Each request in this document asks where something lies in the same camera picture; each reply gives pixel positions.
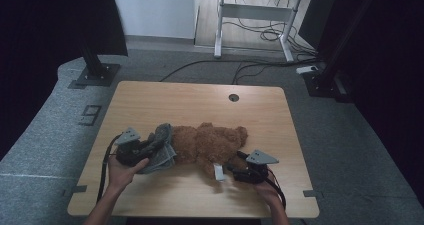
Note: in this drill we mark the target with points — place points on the grey square tape mark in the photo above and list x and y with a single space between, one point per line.
90 115

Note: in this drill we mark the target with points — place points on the tall black metal stand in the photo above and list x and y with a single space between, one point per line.
320 83

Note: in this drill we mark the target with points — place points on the white power strip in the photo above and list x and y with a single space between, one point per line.
306 69

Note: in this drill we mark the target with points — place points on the black stand with base plate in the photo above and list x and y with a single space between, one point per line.
96 72

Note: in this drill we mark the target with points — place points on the person's right hand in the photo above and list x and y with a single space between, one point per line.
271 195

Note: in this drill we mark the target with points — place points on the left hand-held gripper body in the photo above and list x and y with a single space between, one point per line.
130 153

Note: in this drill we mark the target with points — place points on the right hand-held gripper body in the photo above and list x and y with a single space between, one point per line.
256 173

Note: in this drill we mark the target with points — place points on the grey doll garment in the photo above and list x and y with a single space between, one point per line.
165 161

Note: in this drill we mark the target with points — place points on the grey tape strip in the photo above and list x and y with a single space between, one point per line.
78 189
311 193

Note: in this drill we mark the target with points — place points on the brown teddy bear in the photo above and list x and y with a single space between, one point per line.
210 145

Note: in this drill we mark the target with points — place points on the dark curtain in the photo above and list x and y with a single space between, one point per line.
40 51
393 85

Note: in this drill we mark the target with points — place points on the person's left hand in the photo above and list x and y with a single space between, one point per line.
121 176

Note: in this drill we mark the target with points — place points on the white metal desk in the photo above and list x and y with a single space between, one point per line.
256 12

